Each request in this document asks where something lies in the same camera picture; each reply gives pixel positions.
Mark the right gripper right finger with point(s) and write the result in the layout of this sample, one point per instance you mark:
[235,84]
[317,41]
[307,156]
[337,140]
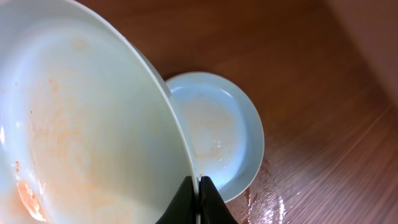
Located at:
[213,210]

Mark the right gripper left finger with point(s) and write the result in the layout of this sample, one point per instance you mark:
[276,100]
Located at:
[181,209]

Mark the white plate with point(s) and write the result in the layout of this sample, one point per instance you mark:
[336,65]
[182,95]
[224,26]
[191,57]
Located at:
[88,134]
[224,130]

